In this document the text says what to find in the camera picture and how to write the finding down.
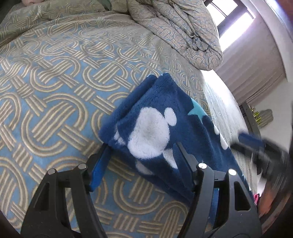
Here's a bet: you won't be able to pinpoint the dark framed window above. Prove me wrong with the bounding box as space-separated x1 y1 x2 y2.
204 0 255 51

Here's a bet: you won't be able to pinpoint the person right hand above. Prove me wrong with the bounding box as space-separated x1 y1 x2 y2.
258 182 277 218

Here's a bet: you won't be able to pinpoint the beige curtain right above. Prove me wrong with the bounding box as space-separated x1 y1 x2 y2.
215 17 285 104

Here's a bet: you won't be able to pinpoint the grey wall desk unit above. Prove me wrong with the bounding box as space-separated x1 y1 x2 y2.
239 102 261 137

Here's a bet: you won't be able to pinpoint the folded grey duvet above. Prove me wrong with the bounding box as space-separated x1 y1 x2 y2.
110 1 223 70

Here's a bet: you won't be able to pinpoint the patterned grey bedspread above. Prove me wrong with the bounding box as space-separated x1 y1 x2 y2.
0 0 259 238

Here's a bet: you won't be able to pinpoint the pink garment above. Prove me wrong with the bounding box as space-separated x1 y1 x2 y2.
253 193 260 206

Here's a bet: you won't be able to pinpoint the navy star fleece pants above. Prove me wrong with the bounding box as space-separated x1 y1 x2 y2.
98 72 256 229

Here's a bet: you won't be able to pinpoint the pink pillow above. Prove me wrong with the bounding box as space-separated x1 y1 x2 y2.
22 0 44 6

